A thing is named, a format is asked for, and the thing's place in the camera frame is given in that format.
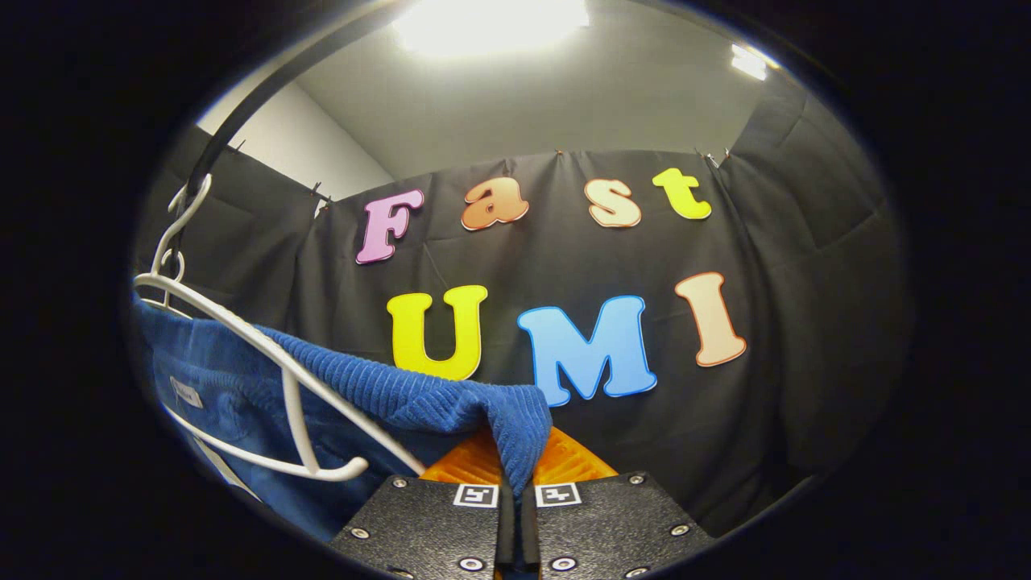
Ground white plastic clothes hanger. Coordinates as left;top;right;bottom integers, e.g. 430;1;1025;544
133;173;428;483

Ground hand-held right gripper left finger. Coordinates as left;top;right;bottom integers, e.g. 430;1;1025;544
326;427;516;580

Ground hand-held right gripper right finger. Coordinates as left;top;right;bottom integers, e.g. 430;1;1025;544
515;427;718;580

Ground blue corduroy jacket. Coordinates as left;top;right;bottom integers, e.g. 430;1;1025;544
129;294;555;542

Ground large rectangular ceiling light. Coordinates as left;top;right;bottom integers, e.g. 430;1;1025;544
393;0;590;59

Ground ceiling light panel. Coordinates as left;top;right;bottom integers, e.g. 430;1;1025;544
729;44;770;81

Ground black metal clothes rack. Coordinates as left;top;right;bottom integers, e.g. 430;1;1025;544
165;0;420;259

